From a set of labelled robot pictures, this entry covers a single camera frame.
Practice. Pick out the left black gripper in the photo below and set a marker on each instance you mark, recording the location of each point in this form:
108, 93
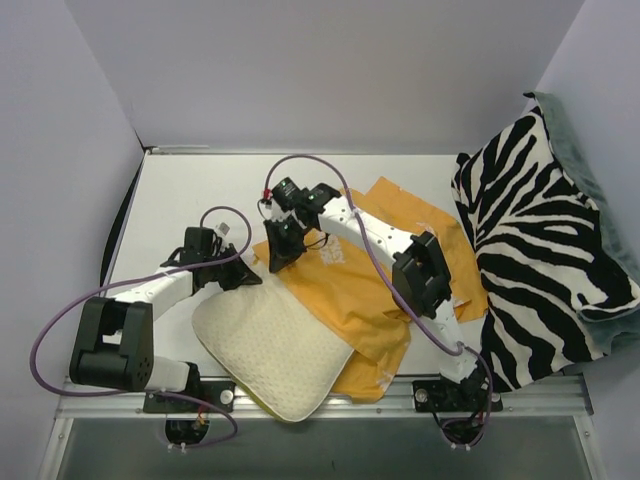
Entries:
232, 270

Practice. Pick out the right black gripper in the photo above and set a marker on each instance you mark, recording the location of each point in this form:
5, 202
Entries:
282, 239

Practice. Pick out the cream memory foam pillow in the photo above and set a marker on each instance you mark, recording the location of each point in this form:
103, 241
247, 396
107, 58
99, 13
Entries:
273, 347

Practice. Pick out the orange pillowcase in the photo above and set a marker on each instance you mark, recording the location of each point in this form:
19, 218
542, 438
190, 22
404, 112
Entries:
339, 285

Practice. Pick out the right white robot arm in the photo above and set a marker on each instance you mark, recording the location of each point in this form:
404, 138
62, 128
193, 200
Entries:
412, 266

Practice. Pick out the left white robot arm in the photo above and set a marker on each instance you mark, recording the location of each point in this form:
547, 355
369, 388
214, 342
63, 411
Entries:
114, 346

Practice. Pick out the zebra print cushion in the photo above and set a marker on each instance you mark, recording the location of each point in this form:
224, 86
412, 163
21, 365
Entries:
557, 294

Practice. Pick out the grey-green towel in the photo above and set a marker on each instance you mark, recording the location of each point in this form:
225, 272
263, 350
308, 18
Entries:
595, 190

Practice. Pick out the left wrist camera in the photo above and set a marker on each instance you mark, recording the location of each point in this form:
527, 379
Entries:
222, 229

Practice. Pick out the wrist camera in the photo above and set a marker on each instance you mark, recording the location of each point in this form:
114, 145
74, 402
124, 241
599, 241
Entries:
286, 194
222, 229

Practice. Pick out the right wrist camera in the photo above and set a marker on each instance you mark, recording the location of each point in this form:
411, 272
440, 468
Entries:
286, 194

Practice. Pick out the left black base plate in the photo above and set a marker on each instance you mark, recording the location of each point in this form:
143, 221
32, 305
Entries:
220, 393

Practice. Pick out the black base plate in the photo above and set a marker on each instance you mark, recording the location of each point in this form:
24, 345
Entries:
432, 395
220, 393

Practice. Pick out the aluminium mounting rail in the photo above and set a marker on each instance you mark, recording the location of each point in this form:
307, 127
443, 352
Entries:
555, 396

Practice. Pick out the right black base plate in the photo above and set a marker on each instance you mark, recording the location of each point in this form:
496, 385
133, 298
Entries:
432, 395

